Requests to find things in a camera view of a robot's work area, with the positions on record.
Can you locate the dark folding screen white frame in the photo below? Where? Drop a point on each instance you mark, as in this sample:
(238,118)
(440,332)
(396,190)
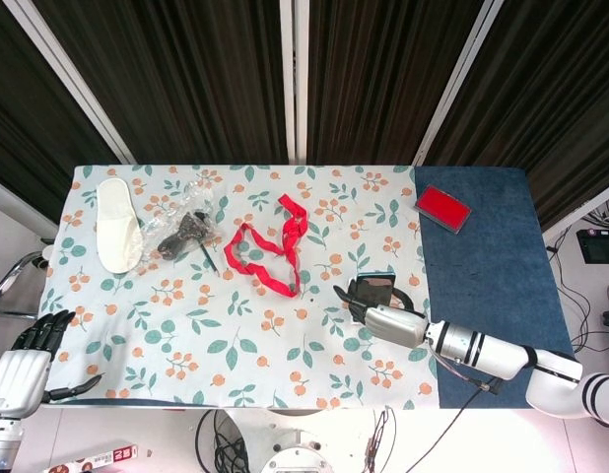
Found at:
(186,74)

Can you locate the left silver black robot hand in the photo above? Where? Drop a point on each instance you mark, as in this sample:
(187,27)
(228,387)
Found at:
(16,379)

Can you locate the red ink pad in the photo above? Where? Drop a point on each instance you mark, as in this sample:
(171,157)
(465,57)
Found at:
(442,207)

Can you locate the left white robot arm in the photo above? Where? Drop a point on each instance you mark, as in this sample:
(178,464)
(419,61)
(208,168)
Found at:
(4,438)

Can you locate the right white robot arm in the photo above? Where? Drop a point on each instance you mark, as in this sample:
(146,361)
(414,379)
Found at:
(482,345)

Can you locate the printed cardboard box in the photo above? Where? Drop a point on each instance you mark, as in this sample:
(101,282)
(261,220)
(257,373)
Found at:
(102,458)

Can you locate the black electronic device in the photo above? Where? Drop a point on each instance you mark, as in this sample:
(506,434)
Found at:
(597,246)

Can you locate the dark patterned sock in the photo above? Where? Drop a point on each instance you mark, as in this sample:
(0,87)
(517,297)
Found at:
(183,234)

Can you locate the metal chair frame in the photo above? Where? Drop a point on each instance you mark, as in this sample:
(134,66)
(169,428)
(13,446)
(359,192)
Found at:
(14,276)

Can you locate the blue table mat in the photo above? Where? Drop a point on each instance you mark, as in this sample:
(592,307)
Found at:
(496,256)

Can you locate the clear plastic bag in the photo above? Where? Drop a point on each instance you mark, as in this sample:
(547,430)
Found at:
(161,226)

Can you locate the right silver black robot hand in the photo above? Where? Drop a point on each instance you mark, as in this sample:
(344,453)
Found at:
(395,325)

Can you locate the white slipper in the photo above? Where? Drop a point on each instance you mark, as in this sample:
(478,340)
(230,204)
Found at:
(115,222)

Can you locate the dark green pencil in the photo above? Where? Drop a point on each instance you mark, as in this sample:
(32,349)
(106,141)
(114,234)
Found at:
(209,258)

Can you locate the red ribbon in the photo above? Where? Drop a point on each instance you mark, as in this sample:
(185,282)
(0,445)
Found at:
(290,231)

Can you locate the black smartphone with teal edge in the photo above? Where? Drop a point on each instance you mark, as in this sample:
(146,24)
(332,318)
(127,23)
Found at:
(378,290)

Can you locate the floral fruit print tablecloth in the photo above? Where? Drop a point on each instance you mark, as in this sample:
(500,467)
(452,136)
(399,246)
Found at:
(186,345)

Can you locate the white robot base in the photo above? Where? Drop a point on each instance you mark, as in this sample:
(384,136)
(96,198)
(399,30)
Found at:
(297,448)

